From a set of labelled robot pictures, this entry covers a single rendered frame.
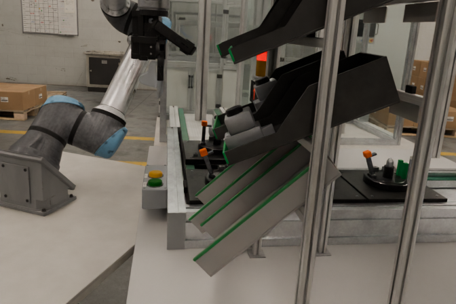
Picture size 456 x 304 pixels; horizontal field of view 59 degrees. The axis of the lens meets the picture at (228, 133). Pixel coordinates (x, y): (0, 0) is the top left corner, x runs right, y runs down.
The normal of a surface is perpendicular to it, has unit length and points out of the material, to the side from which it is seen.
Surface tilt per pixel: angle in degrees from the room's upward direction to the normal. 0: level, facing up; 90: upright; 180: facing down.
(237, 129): 90
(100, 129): 63
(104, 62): 90
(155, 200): 90
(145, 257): 0
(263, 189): 90
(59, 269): 0
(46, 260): 0
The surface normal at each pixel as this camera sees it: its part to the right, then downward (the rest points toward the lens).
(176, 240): 0.14, 0.25
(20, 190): -0.33, 0.22
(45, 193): 0.94, 0.13
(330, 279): 0.06, -0.97
